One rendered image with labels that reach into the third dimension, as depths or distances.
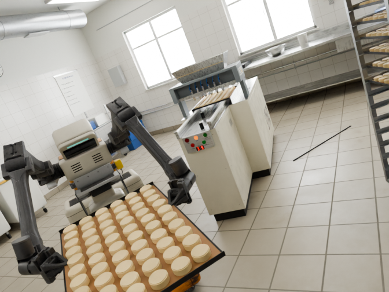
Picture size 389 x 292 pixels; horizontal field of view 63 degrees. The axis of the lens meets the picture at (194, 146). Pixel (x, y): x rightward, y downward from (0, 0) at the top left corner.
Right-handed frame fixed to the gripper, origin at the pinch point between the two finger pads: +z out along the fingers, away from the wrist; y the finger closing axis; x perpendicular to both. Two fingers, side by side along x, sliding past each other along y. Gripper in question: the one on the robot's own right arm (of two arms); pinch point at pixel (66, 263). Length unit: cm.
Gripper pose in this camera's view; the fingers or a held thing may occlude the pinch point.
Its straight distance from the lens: 114.4
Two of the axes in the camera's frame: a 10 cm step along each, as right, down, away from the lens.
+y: -3.5, -8.8, -3.2
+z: 8.8, -2.0, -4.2
